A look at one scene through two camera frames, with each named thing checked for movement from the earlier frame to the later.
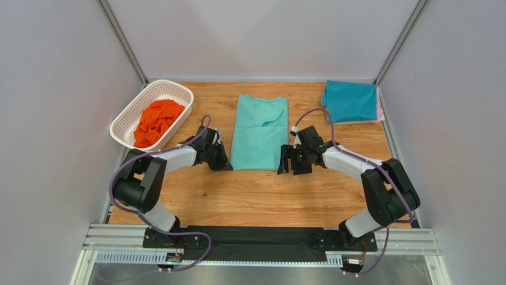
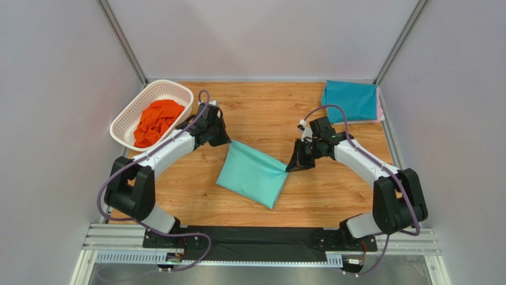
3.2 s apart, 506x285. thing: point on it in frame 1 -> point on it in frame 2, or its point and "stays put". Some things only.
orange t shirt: (153, 120) stays put
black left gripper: (223, 163) -> (224, 137)
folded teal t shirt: (350, 101) stays put
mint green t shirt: (260, 134) -> (253, 175)
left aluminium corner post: (110, 19) stays put
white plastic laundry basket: (148, 122) stays put
